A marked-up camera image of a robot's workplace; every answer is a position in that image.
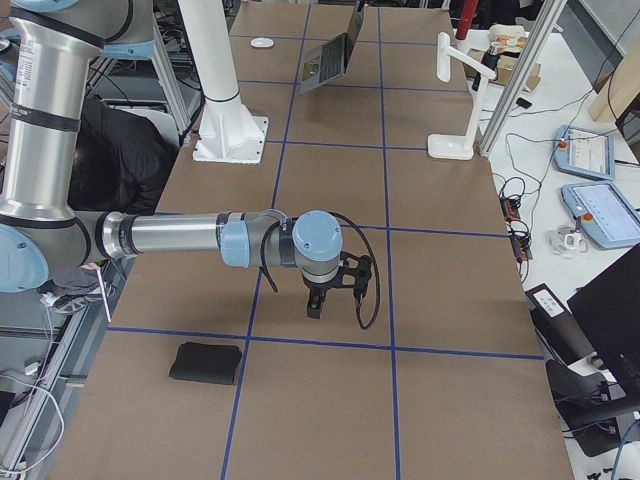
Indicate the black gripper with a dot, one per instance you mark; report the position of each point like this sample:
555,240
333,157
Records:
318,289

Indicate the black mouse pad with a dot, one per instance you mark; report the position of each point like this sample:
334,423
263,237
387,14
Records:
206,363

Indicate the grey laptop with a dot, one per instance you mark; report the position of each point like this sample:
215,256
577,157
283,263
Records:
330,61

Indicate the white computer mouse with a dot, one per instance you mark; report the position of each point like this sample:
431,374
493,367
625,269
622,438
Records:
262,43

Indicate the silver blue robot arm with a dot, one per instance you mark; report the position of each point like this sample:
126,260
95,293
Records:
55,206

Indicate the white desk lamp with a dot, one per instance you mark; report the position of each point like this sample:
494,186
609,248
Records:
454,135

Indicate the person in black jacket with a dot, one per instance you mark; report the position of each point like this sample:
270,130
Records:
121,162

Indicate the black monitor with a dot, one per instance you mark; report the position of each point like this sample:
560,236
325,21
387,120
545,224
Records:
607,311

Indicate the upper blue teach pendant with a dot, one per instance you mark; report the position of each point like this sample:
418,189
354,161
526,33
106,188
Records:
585,153

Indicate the blue teach pendant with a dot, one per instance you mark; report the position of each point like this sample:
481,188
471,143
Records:
585,153
605,216

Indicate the lower blue teach pendant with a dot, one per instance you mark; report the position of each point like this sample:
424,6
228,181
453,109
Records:
605,216

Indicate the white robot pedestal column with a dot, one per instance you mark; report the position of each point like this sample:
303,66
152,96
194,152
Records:
228,132

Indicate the aluminium frame post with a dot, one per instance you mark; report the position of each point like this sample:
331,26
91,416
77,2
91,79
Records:
536,41

